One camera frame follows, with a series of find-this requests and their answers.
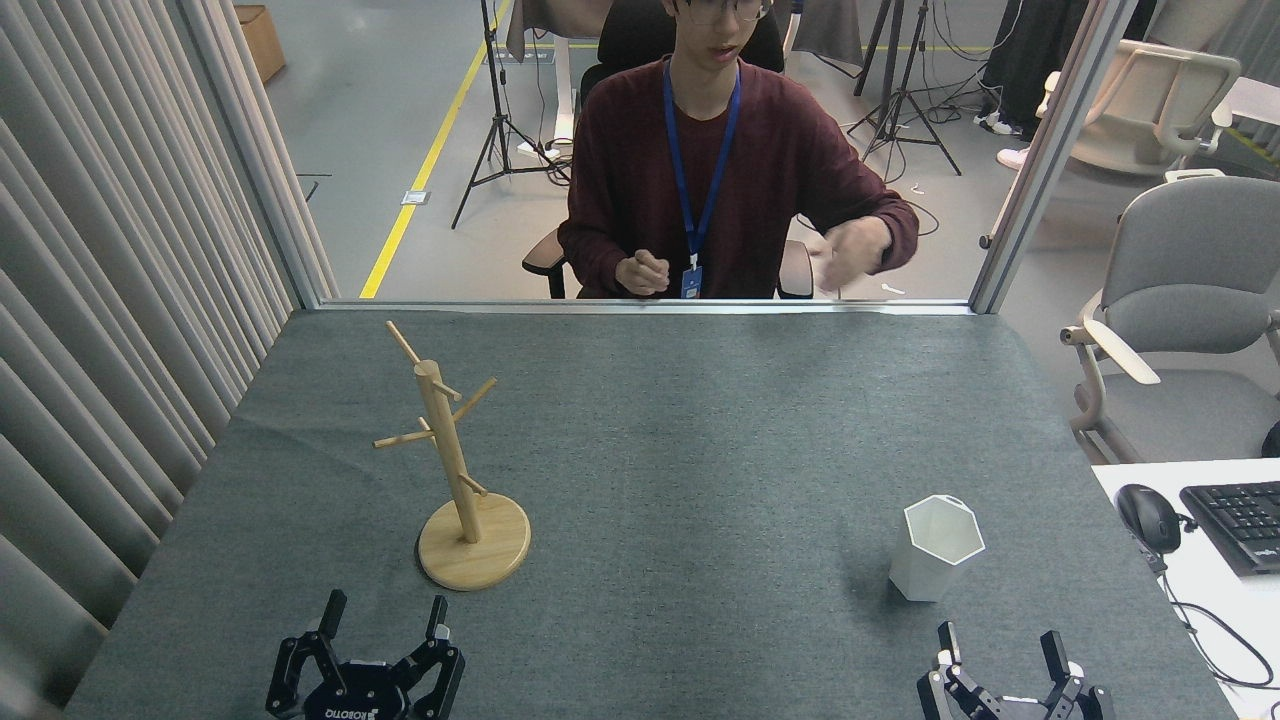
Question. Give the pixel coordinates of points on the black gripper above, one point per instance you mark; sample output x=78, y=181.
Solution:
x=360, y=700
x=1022, y=712

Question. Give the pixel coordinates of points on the white hexagonal cup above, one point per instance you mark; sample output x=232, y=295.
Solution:
x=925, y=575

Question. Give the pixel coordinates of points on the wooden cup storage rack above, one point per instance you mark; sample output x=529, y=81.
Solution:
x=472, y=545

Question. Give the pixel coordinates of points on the person's left hand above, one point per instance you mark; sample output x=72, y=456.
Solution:
x=855, y=250

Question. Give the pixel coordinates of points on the person's right hand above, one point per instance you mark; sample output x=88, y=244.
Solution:
x=642, y=274

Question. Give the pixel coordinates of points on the white desk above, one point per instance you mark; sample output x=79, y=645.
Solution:
x=1200, y=620

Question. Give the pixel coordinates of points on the black computer mouse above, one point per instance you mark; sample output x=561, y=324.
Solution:
x=1148, y=517

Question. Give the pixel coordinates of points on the black keyboard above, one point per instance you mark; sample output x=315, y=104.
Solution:
x=1240, y=525

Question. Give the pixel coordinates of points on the grey felt table cloth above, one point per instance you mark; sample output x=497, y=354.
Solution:
x=700, y=450

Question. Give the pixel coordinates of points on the beige pleated curtain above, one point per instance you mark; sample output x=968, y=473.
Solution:
x=100, y=300

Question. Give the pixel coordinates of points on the grey swivel chair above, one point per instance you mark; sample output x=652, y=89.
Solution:
x=1190, y=270

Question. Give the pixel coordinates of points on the floor socket plate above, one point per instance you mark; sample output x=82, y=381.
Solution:
x=416, y=197

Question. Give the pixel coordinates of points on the white shoe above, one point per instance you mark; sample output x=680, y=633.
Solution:
x=1012, y=158

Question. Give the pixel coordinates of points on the black tripod stand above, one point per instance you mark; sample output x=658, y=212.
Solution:
x=903, y=100
x=497, y=110

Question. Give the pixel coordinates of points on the person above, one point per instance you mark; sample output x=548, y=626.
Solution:
x=640, y=150

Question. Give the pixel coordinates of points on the white-legged background desk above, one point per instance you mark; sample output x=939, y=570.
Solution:
x=562, y=100

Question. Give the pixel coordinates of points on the beige armchair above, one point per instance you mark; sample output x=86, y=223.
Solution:
x=1150, y=110

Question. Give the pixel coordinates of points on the cardboard box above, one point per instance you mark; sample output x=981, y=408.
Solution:
x=262, y=40

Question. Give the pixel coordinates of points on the black office chair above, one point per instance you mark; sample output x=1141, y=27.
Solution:
x=630, y=30

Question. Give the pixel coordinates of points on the person's glasses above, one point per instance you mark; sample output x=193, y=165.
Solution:
x=712, y=14

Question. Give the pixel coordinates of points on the silver frame rail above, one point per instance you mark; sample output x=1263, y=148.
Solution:
x=640, y=306

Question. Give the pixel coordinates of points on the silver frame post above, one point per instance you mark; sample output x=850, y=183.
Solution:
x=1050, y=150

